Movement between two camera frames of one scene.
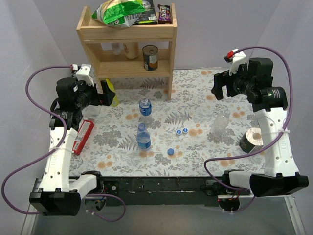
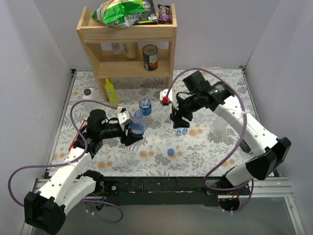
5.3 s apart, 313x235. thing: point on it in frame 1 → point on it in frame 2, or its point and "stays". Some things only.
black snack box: x=149 y=16 stays
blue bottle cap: x=170 y=151 stays
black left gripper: x=98 y=95 → x=124 y=134
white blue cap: x=179 y=131 stays
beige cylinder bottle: x=131 y=50 stays
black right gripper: x=230 y=83 → x=182 y=113
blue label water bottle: x=145 y=106 stays
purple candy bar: x=164 y=16 stays
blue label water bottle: x=143 y=137 → x=138 y=125
